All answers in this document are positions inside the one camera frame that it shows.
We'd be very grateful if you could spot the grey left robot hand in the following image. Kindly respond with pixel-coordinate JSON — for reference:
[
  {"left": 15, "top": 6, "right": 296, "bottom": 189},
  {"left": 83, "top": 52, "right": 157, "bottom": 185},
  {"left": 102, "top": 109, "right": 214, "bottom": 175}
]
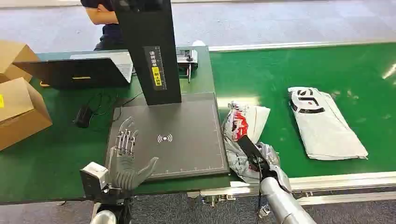
[{"left": 108, "top": 116, "right": 159, "bottom": 191}]

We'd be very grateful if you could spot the grey parcel bag red print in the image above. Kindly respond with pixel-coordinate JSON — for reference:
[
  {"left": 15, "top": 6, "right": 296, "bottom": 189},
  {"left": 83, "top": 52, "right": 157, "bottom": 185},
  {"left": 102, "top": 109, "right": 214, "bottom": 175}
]
[{"left": 222, "top": 101, "right": 281, "bottom": 185}]

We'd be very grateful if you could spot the black scanner stand with base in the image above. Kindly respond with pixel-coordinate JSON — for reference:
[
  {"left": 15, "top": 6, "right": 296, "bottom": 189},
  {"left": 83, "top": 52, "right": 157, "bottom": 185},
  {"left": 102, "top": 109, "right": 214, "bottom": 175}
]
[{"left": 104, "top": 0, "right": 231, "bottom": 182}]

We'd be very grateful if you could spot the black power adapter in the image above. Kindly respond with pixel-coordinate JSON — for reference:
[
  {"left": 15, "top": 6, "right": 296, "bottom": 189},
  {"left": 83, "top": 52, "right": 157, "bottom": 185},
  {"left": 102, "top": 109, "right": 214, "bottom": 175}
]
[{"left": 74, "top": 105, "right": 94, "bottom": 129}]

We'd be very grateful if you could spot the green table mat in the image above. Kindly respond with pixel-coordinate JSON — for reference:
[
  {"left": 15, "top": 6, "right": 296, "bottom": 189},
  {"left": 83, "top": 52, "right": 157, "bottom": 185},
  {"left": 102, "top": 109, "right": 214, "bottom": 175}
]
[{"left": 0, "top": 45, "right": 242, "bottom": 205}]

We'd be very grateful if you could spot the black laptop computer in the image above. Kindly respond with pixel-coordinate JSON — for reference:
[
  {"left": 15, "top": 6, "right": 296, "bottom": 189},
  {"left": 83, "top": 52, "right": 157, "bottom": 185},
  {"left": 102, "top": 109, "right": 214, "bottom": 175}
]
[{"left": 12, "top": 51, "right": 134, "bottom": 91}]

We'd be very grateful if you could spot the large brown cardboard box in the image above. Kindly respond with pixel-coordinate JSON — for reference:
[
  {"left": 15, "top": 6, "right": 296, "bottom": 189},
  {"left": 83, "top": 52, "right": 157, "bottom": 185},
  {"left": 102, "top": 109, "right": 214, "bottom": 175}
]
[{"left": 0, "top": 77, "right": 53, "bottom": 152}]

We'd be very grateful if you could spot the person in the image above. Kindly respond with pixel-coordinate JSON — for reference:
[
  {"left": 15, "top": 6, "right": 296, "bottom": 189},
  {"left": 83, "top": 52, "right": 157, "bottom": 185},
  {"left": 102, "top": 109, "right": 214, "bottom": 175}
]
[{"left": 80, "top": 0, "right": 125, "bottom": 51}]

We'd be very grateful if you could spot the small brown cardboard box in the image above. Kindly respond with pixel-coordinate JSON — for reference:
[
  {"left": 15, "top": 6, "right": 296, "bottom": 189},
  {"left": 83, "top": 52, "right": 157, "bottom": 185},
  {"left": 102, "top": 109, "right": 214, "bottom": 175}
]
[{"left": 0, "top": 40, "right": 41, "bottom": 84}]

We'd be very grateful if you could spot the white parcel bag black print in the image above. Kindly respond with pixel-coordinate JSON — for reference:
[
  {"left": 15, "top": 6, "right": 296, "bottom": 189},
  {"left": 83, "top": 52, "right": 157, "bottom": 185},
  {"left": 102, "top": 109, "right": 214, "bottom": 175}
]
[{"left": 287, "top": 86, "right": 369, "bottom": 161}]

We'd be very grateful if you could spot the green conveyor belt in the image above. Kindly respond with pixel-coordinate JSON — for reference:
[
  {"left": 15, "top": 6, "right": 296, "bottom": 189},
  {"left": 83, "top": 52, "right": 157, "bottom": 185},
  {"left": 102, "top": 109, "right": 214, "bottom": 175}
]
[{"left": 210, "top": 42, "right": 396, "bottom": 179}]

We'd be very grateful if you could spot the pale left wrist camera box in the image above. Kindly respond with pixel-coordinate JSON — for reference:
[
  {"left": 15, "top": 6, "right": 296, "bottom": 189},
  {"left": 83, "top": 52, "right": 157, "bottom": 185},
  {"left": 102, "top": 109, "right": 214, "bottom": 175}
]
[{"left": 79, "top": 161, "right": 110, "bottom": 199}]

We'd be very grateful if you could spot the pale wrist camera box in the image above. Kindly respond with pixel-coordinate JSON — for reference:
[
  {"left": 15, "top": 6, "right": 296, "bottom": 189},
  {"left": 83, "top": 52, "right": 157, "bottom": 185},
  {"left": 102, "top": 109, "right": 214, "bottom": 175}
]
[
  {"left": 268, "top": 164, "right": 292, "bottom": 193},
  {"left": 79, "top": 161, "right": 110, "bottom": 199}
]

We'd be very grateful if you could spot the black power cable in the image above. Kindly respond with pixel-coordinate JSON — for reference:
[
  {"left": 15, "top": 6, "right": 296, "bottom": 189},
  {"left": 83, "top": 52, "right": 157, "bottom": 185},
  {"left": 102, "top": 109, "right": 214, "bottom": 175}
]
[{"left": 87, "top": 91, "right": 144, "bottom": 118}]

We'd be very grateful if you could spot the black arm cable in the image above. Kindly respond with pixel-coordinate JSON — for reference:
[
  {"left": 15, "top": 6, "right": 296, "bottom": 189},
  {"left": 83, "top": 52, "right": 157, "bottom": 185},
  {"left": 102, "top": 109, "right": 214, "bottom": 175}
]
[{"left": 254, "top": 157, "right": 264, "bottom": 224}]

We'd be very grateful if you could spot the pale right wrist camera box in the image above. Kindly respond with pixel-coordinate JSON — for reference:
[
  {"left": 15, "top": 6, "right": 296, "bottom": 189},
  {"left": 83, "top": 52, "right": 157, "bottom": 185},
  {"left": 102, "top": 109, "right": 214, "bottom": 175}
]
[{"left": 268, "top": 164, "right": 292, "bottom": 193}]

